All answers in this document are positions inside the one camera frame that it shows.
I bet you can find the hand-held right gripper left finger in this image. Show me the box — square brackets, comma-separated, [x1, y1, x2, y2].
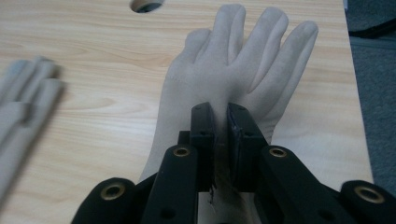
[177, 101, 217, 193]

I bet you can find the beige glove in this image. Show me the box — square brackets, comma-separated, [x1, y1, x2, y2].
[0, 55, 65, 203]
[139, 3, 319, 224]

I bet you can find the grey floor cable cover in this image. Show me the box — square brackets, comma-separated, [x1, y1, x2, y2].
[348, 36, 396, 52]

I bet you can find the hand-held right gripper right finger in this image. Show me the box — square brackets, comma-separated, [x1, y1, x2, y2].
[226, 102, 269, 192]

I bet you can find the black tripod leg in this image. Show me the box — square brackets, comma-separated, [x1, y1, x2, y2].
[347, 18, 396, 40]

